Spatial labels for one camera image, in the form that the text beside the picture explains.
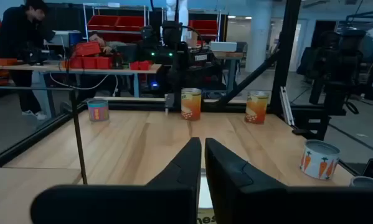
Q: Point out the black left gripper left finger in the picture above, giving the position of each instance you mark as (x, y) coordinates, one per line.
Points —
(161, 199)

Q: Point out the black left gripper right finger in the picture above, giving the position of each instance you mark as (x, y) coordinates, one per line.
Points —
(267, 202)

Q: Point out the carrot print can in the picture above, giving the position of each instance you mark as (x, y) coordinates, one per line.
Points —
(319, 160)

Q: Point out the orange corn can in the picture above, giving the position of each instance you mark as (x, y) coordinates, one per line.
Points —
(256, 107)
(190, 104)

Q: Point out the mandarin orange can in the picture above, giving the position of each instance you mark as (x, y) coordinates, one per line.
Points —
(366, 182)

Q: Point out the teal and pink can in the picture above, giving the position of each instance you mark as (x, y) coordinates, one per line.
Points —
(97, 112)

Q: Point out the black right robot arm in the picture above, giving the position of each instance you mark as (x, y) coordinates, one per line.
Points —
(173, 40)

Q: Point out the wide red shelf bin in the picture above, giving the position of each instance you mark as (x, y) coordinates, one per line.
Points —
(205, 27)
(130, 23)
(102, 22)

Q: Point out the silver aluminium bar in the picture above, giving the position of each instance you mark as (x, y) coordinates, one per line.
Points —
(286, 105)

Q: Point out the red plastic bin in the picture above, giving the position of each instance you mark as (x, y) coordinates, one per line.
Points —
(76, 63)
(145, 65)
(104, 63)
(89, 63)
(88, 49)
(134, 66)

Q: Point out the wooden workbench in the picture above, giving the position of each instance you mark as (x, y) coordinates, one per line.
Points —
(111, 71)

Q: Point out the wooden side table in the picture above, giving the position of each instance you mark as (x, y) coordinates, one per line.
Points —
(229, 55)

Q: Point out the black robot workstation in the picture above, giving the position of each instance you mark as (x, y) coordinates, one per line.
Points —
(338, 68)

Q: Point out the white box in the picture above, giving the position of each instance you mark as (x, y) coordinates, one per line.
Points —
(223, 46)

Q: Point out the white round column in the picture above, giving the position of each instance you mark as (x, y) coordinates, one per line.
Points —
(259, 37)

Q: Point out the person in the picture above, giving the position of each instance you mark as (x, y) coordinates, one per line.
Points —
(97, 39)
(18, 37)

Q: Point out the black bench machine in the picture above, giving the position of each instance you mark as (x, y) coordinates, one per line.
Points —
(33, 56)

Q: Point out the orange tray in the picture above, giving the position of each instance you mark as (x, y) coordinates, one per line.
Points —
(7, 62)

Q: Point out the black aluminium table frame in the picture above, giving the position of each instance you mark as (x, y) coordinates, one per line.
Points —
(286, 62)

